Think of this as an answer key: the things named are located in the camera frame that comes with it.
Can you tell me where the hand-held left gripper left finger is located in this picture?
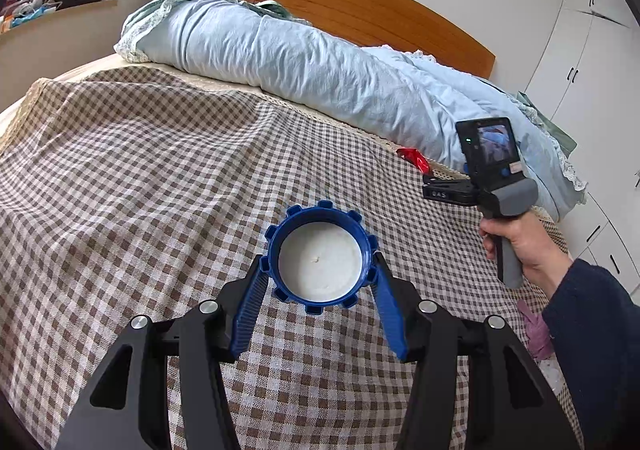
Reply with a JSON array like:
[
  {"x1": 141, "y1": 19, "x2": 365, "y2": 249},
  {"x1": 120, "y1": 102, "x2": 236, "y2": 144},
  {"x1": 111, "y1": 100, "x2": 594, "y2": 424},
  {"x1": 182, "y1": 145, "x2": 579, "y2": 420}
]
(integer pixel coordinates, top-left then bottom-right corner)
[{"x1": 55, "y1": 254, "x2": 273, "y2": 450}]

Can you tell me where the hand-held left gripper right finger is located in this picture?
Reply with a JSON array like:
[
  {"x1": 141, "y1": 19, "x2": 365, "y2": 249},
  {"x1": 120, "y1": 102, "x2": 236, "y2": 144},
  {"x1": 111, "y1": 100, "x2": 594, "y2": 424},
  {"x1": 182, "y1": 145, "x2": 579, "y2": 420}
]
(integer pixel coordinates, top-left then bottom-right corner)
[{"x1": 367, "y1": 251, "x2": 583, "y2": 450}]

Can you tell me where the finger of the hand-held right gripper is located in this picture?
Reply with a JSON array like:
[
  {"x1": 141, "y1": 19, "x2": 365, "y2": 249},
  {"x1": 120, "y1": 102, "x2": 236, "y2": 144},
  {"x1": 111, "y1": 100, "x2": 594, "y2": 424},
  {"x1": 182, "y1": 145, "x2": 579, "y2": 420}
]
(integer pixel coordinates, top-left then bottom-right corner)
[
  {"x1": 422, "y1": 184, "x2": 479, "y2": 205},
  {"x1": 423, "y1": 174, "x2": 474, "y2": 187}
]

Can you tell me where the red snack packet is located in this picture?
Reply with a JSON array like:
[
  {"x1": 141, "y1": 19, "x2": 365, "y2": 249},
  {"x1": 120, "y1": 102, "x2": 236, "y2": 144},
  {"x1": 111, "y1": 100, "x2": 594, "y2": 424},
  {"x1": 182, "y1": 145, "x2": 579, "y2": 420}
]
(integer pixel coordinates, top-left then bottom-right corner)
[{"x1": 396, "y1": 147, "x2": 431, "y2": 175}]

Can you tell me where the blue plastic lid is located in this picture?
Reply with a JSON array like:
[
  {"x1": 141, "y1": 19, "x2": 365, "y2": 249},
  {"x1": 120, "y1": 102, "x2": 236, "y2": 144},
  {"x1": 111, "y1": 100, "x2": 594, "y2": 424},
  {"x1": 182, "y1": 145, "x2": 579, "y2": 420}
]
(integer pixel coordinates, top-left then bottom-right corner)
[{"x1": 263, "y1": 200, "x2": 379, "y2": 317}]

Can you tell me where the person's right forearm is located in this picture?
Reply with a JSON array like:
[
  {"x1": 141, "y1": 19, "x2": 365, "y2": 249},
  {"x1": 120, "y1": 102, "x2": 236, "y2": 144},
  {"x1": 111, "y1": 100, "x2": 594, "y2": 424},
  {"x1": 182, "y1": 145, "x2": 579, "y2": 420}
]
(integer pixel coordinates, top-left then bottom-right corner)
[{"x1": 522, "y1": 257, "x2": 640, "y2": 450}]

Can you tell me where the person's right hand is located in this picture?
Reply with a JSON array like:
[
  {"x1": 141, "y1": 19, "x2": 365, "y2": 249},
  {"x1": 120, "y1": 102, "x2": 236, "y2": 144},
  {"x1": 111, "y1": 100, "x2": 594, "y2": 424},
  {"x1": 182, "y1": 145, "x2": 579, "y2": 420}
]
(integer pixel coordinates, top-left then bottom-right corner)
[{"x1": 478, "y1": 214, "x2": 574, "y2": 289}]

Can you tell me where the green pillow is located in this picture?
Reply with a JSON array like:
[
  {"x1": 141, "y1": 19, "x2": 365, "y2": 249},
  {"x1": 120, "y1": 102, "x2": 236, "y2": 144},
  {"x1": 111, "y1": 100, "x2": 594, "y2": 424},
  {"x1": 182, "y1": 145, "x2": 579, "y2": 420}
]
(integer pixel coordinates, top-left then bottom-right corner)
[
  {"x1": 255, "y1": 0, "x2": 296, "y2": 20},
  {"x1": 515, "y1": 90, "x2": 578, "y2": 155}
]

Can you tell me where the pink cloth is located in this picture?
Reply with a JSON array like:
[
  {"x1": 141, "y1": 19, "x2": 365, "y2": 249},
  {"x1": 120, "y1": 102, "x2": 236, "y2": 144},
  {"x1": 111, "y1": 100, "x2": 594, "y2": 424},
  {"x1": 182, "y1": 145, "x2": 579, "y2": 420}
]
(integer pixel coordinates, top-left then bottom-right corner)
[{"x1": 516, "y1": 300, "x2": 555, "y2": 361}]

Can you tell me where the white wardrobe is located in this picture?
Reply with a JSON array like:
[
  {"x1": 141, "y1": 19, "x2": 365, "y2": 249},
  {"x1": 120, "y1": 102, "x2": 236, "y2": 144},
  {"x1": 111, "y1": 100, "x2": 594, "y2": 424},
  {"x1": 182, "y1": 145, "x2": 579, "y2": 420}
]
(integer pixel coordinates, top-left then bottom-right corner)
[{"x1": 525, "y1": 0, "x2": 640, "y2": 295}]

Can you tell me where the brown checkered blanket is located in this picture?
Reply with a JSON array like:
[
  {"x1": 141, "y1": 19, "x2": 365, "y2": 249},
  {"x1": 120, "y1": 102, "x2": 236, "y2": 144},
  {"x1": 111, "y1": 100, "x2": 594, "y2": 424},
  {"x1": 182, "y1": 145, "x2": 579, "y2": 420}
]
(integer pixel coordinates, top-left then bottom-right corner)
[{"x1": 0, "y1": 64, "x2": 583, "y2": 450}]

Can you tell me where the wooden headboard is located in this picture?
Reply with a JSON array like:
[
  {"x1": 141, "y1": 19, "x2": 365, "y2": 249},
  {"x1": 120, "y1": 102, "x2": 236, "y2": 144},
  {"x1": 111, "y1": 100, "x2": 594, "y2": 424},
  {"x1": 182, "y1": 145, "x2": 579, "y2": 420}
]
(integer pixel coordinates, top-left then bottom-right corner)
[{"x1": 243, "y1": 0, "x2": 497, "y2": 80}]

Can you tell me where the light blue duvet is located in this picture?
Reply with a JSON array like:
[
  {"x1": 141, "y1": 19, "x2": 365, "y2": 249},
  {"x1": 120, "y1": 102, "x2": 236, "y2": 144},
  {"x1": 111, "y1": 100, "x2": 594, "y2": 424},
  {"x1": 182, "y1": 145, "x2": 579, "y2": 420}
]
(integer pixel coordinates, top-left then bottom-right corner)
[{"x1": 114, "y1": 0, "x2": 588, "y2": 221}]

